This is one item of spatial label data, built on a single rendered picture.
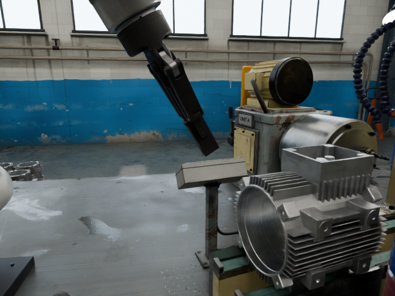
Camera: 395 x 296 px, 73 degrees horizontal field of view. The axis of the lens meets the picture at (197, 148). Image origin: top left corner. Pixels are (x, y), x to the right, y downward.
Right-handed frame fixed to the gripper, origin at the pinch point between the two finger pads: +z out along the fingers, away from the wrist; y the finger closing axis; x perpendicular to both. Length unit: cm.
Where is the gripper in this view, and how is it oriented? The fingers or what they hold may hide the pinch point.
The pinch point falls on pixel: (201, 135)
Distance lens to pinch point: 46.2
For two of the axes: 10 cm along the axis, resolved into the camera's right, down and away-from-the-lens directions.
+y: -3.3, -2.4, 9.2
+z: 4.7, 8.0, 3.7
